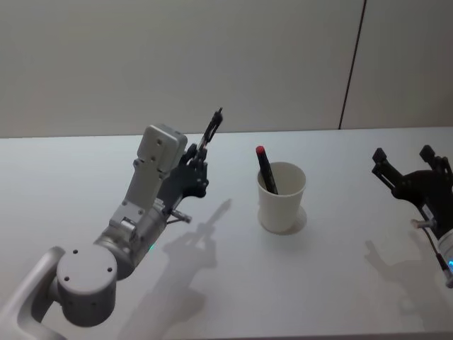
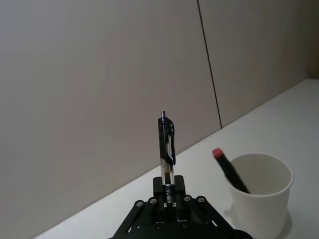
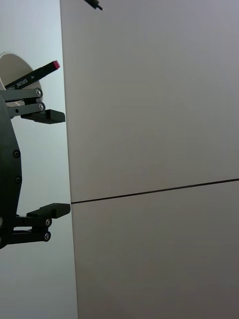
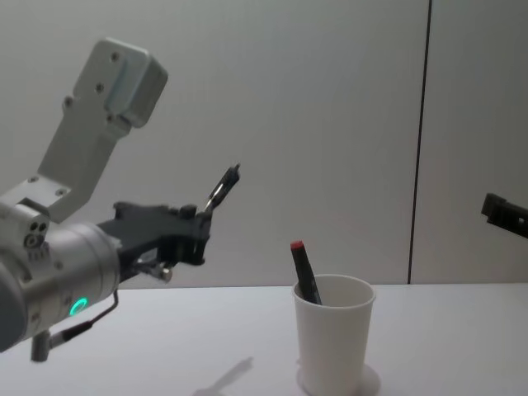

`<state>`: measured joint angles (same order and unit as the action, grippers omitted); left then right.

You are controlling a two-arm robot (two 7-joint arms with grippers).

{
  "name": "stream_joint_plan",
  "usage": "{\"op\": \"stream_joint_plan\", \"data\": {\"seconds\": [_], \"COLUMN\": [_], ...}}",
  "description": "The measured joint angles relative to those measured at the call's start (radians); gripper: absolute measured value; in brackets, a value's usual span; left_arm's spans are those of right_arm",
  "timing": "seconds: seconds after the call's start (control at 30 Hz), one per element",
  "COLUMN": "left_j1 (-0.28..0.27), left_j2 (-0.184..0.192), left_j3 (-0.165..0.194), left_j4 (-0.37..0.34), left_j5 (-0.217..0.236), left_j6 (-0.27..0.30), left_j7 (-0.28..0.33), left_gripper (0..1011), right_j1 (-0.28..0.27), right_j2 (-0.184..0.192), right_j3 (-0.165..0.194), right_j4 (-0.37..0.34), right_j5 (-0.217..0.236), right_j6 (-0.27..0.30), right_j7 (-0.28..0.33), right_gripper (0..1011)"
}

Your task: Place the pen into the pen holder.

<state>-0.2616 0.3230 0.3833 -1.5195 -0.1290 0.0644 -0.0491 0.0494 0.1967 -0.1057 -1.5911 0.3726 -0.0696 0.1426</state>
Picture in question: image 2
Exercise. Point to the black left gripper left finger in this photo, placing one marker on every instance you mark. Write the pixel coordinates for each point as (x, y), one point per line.
(157, 189)

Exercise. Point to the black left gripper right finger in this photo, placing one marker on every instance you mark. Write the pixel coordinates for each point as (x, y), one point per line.
(180, 186)

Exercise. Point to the clear pen with black clip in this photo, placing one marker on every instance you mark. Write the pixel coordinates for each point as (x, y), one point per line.
(163, 139)

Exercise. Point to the black marker with red end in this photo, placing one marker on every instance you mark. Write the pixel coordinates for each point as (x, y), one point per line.
(229, 169)

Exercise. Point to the white paper cup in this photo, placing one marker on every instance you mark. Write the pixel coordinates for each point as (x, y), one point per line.
(259, 211)

